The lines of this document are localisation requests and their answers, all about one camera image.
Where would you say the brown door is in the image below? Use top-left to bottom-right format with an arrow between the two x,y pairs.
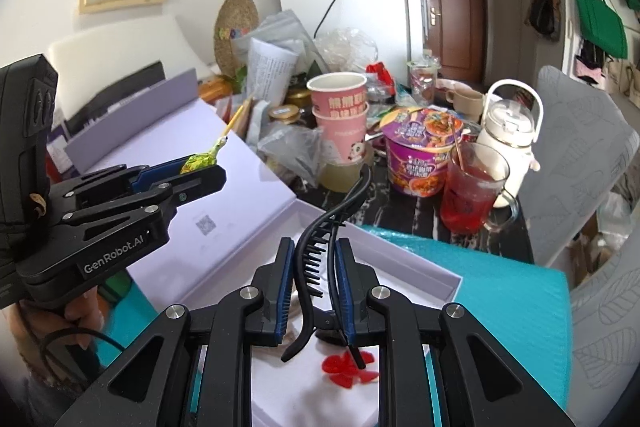
420,0 -> 489,84

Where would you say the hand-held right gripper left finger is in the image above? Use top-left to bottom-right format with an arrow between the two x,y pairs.
50,237 -> 297,427

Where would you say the red bow hair clip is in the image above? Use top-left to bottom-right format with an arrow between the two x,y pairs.
321,351 -> 382,386

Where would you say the black package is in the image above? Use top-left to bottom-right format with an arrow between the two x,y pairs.
65,61 -> 167,136

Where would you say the glass jar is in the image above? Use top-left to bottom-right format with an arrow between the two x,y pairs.
407,59 -> 442,106

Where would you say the person's left hand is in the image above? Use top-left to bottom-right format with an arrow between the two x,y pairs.
10,284 -> 107,358

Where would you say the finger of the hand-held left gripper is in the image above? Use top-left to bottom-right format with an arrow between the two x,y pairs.
50,157 -> 194,208
59,165 -> 228,244

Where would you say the glass mug of red tea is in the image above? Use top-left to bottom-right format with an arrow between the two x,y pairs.
440,142 -> 521,236

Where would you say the white fridge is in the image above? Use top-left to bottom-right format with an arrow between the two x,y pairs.
276,0 -> 427,81

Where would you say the black power cord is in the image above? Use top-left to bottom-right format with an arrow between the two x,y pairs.
314,0 -> 349,40

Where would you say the red snack packet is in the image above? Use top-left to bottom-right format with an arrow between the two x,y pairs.
365,62 -> 397,86

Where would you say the gold lid jar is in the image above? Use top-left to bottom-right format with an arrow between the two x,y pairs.
268,104 -> 302,128

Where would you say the yellow lollipop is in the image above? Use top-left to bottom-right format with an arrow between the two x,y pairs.
180,104 -> 247,176

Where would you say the round woven straw mat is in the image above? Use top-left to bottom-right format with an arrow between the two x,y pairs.
214,0 -> 260,78

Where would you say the grey foil bag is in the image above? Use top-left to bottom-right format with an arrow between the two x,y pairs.
232,9 -> 307,74

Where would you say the pink panda paper cup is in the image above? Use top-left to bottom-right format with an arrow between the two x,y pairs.
312,103 -> 371,164

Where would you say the beige mug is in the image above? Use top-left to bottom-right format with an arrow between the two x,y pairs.
444,88 -> 485,118

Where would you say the black hair claw clip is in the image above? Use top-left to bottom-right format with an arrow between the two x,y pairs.
281,164 -> 374,371

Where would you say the crumpled clear plastic bag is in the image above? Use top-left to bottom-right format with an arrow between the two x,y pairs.
257,122 -> 324,188

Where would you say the pale lavender gift box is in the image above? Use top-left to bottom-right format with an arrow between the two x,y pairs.
65,68 -> 464,427

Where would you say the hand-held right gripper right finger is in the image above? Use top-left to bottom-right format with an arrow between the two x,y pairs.
335,237 -> 577,427

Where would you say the teal printed bubble mat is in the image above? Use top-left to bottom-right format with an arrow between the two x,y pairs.
95,224 -> 574,427

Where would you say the white water jug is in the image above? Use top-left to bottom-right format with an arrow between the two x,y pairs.
475,79 -> 545,208

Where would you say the printed paper leaflet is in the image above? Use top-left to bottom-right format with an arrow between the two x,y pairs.
248,38 -> 297,106

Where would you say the black cable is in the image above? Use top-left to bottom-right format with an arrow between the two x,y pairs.
38,326 -> 127,389

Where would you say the beige canvas tote bag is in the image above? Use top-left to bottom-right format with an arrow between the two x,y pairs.
602,57 -> 640,108

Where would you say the black hanging handbag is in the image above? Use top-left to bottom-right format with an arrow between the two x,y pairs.
524,0 -> 562,42

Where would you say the purple instant noodle bowl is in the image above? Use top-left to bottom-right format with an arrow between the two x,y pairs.
379,106 -> 469,198

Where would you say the gold stirring spoon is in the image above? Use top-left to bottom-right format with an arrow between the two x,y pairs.
449,116 -> 467,174

